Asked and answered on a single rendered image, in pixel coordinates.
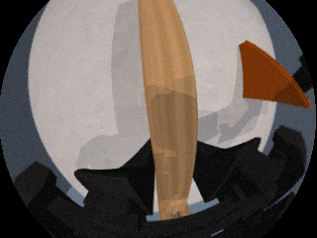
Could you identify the light wooden plank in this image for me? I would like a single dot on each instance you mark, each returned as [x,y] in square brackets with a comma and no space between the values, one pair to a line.
[169,83]

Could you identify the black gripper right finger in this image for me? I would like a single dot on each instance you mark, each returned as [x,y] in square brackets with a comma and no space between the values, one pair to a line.
[213,165]

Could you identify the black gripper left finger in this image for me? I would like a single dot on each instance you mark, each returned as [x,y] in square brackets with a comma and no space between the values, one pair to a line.
[136,179]

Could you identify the wooden post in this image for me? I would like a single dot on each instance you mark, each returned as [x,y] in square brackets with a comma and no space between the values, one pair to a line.
[177,214]

